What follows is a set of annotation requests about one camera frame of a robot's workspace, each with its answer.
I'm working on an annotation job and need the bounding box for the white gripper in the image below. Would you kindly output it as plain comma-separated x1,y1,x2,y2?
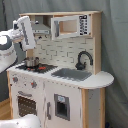
12,16,35,51

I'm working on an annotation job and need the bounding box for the right red stove knob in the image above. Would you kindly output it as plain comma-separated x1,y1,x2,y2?
31,81,37,88

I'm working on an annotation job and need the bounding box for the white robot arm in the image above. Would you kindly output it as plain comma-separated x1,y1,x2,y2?
0,16,35,73

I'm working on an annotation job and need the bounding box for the wooden toy kitchen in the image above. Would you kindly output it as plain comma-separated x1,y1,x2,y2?
8,11,114,128

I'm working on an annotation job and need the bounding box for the red stove knob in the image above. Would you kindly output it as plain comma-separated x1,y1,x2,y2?
31,81,37,88
13,77,18,83

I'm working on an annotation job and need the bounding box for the black toy faucet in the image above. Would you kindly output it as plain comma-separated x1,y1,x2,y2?
75,51,93,70

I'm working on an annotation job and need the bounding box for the grey toy sink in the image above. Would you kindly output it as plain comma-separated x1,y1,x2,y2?
52,68,92,81

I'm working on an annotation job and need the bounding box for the small metal pot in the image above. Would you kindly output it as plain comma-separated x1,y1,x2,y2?
24,57,39,67

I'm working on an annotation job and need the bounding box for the black toy stovetop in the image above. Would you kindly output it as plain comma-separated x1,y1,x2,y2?
18,63,55,73

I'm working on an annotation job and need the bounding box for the white cabinet door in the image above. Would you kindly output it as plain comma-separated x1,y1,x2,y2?
45,82,82,128

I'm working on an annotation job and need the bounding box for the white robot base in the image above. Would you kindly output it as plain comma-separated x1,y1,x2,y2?
0,114,41,128

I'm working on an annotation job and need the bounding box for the left red stove knob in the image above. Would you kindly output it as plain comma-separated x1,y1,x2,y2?
13,77,18,83

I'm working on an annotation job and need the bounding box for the grey range hood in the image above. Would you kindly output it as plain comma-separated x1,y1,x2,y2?
31,16,51,34

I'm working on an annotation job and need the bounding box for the white oven door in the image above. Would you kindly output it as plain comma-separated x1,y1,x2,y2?
11,84,43,119

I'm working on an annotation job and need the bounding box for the grey backdrop curtain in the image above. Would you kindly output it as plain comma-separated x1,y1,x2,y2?
0,0,128,128

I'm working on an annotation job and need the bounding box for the white microwave door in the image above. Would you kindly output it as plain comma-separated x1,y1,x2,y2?
51,14,91,40

